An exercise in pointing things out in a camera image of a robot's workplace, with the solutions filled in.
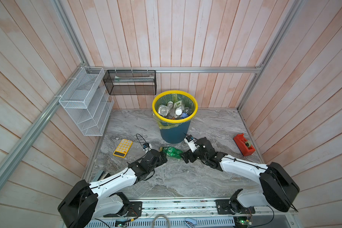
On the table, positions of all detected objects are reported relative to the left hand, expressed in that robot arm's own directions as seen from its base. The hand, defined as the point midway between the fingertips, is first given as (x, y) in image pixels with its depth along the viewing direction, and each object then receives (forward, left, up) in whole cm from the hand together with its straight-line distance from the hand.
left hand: (161, 159), depth 85 cm
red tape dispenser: (+9, -55, -1) cm, 56 cm away
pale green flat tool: (-8, +38, -5) cm, 39 cm away
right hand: (+6, -15, +1) cm, 16 cm away
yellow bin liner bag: (+28, -7, +16) cm, 33 cm away
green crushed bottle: (+7, -7, -4) cm, 11 cm away
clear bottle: (+19, -2, +24) cm, 31 cm away
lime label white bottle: (+28, -10, +20) cm, 36 cm away
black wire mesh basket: (+47, +22, +23) cm, 56 cm away
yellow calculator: (+10, +26, -5) cm, 29 cm away
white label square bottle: (+20, -11, +21) cm, 31 cm away
